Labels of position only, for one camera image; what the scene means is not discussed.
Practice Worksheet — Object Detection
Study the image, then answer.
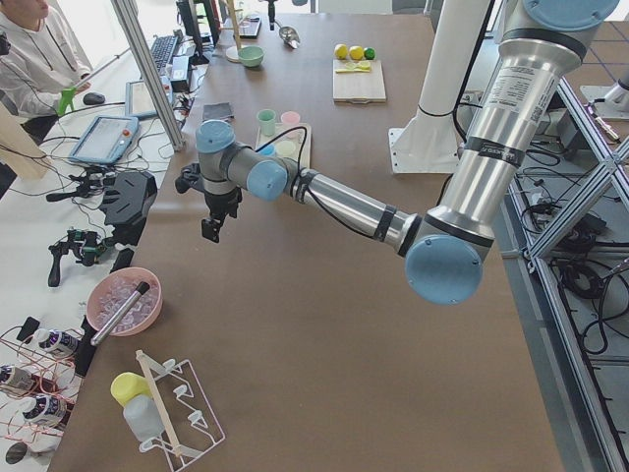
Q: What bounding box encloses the steel scoop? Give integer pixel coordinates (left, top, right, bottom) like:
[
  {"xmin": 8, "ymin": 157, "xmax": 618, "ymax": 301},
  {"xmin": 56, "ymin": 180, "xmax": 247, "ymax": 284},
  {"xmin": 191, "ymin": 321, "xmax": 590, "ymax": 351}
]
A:
[{"xmin": 272, "ymin": 20, "xmax": 301, "ymax": 49}]

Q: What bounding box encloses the yellow plastic knife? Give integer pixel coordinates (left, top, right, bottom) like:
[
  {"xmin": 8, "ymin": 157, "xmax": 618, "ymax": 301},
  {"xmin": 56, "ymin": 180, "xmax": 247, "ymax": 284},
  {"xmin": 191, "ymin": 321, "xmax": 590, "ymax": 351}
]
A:
[{"xmin": 334, "ymin": 68, "xmax": 372, "ymax": 74}]

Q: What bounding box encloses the light blue cup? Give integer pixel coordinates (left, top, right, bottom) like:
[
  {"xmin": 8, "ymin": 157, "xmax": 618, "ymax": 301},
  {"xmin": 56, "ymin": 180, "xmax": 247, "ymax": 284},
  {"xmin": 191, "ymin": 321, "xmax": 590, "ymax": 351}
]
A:
[{"xmin": 257, "ymin": 144, "xmax": 275, "ymax": 157}]

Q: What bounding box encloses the beige rabbit tray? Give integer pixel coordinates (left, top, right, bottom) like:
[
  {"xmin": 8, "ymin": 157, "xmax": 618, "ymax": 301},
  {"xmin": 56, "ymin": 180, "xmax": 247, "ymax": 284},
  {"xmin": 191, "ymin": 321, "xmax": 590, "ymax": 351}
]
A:
[{"xmin": 254, "ymin": 123, "xmax": 312, "ymax": 167}]

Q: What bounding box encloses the white wire drying rack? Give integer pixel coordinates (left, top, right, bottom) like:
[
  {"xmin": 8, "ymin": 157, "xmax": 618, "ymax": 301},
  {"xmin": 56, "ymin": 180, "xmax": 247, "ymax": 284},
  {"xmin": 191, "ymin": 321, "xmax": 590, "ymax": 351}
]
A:
[{"xmin": 136, "ymin": 350, "xmax": 226, "ymax": 471}]

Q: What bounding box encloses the grey folded cloth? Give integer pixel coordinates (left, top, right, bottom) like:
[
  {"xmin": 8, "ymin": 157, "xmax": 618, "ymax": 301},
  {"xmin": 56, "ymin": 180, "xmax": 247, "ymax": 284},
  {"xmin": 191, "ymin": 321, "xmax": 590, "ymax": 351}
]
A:
[{"xmin": 202, "ymin": 102, "xmax": 234, "ymax": 121}]

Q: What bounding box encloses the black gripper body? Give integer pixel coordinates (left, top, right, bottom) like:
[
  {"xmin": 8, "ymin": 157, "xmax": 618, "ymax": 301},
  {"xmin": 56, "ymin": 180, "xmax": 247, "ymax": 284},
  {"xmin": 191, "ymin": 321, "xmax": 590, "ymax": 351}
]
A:
[{"xmin": 175, "ymin": 164, "xmax": 242, "ymax": 222}]

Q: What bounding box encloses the black monitor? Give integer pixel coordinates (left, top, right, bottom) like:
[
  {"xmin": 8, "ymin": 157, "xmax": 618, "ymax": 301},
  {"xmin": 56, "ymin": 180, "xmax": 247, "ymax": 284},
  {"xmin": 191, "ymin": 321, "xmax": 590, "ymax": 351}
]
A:
[{"xmin": 176, "ymin": 0, "xmax": 220, "ymax": 66}]

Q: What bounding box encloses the pink cup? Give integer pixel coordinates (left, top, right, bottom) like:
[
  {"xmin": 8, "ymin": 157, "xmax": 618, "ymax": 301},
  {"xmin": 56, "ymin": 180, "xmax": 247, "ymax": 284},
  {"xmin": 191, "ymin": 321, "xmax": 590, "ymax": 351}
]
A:
[{"xmin": 280, "ymin": 110, "xmax": 301, "ymax": 127}]

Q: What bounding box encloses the black keyboard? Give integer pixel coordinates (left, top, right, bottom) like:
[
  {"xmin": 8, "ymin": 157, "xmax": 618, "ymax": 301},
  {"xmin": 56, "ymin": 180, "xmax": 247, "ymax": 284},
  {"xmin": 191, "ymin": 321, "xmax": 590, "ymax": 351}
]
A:
[{"xmin": 150, "ymin": 35, "xmax": 178, "ymax": 75}]

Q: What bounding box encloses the green lime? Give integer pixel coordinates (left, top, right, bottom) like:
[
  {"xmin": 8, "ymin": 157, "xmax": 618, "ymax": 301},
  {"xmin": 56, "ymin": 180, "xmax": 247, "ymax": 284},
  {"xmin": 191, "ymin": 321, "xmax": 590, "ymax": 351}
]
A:
[{"xmin": 364, "ymin": 47, "xmax": 376, "ymax": 60}]

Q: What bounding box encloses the pink bowl with ice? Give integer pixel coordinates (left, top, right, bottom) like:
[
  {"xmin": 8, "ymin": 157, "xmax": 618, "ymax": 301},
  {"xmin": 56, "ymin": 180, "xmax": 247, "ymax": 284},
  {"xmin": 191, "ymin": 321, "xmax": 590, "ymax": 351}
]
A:
[{"xmin": 86, "ymin": 266, "xmax": 164, "ymax": 338}]

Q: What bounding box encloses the seated person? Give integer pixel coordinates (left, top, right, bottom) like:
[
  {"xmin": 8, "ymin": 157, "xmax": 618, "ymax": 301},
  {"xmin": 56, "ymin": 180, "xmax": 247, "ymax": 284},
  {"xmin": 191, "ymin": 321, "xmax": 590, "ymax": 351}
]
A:
[{"xmin": 1, "ymin": 1, "xmax": 90, "ymax": 141}]

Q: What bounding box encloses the green bowl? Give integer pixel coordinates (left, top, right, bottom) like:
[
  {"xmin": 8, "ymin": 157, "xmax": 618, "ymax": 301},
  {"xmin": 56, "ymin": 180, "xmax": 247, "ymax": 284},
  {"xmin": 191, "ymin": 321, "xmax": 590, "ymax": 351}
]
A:
[{"xmin": 238, "ymin": 45, "xmax": 264, "ymax": 68}]

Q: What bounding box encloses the whole lemon upper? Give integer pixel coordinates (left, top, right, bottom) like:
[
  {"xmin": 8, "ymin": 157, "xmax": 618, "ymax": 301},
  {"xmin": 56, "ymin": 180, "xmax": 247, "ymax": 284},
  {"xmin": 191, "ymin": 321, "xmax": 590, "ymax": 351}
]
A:
[{"xmin": 348, "ymin": 45, "xmax": 365, "ymax": 61}]

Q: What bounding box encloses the blue teach pendant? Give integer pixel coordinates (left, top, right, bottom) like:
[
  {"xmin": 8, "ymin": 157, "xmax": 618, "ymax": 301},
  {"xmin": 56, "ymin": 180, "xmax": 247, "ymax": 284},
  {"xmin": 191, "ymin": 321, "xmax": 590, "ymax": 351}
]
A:
[
  {"xmin": 125, "ymin": 80, "xmax": 157, "ymax": 120},
  {"xmin": 68, "ymin": 116, "xmax": 139, "ymax": 165}
]

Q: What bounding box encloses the wooden cutting board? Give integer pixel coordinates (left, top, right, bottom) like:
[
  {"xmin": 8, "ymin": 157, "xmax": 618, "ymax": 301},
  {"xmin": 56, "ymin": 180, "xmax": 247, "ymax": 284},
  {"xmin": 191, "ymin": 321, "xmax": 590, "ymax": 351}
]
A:
[{"xmin": 332, "ymin": 59, "xmax": 386, "ymax": 103}]

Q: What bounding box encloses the wooden cup stand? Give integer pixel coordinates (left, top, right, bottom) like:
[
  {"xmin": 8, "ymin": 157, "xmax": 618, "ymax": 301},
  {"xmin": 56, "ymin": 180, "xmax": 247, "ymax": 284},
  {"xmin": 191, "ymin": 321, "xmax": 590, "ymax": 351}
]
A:
[{"xmin": 220, "ymin": 0, "xmax": 243, "ymax": 63}]

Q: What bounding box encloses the metal ice scoop handle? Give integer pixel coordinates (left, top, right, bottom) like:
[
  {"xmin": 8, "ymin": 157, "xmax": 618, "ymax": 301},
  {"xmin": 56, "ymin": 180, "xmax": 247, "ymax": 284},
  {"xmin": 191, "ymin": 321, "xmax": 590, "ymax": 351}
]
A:
[{"xmin": 90, "ymin": 281, "xmax": 150, "ymax": 347}]

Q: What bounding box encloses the aluminium frame post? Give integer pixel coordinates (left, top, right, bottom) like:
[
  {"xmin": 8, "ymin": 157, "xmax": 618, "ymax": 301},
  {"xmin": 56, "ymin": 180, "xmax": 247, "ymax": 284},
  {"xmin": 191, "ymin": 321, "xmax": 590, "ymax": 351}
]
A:
[{"xmin": 111, "ymin": 0, "xmax": 185, "ymax": 151}]

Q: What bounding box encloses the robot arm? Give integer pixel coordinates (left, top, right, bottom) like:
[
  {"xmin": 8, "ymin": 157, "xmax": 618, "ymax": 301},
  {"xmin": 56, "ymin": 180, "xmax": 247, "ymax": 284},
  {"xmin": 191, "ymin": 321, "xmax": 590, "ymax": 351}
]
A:
[
  {"xmin": 266, "ymin": 0, "xmax": 276, "ymax": 30},
  {"xmin": 175, "ymin": 1, "xmax": 615, "ymax": 305}
]

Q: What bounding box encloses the white cup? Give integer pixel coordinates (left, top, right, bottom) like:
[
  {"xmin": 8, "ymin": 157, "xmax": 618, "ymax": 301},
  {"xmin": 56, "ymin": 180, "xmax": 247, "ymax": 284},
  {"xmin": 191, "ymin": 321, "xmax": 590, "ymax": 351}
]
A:
[{"xmin": 274, "ymin": 140, "xmax": 297, "ymax": 158}]

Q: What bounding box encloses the yellow cup on rack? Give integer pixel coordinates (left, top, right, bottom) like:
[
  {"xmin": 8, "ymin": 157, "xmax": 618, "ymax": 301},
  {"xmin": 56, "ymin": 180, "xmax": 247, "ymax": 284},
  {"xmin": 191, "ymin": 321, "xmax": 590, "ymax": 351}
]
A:
[{"xmin": 110, "ymin": 372, "xmax": 150, "ymax": 407}]

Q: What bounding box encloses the grey cup on rack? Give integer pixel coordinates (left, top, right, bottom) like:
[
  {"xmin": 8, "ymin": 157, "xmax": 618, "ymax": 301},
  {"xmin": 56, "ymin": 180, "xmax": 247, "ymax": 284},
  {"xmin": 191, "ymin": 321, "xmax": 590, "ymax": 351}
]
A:
[{"xmin": 123, "ymin": 394, "xmax": 165, "ymax": 443}]

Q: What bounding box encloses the green cup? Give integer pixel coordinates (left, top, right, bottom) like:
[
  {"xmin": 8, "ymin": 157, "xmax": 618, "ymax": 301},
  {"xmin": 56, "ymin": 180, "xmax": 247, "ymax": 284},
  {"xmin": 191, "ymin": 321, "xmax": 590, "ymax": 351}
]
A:
[{"xmin": 257, "ymin": 109, "xmax": 276, "ymax": 137}]

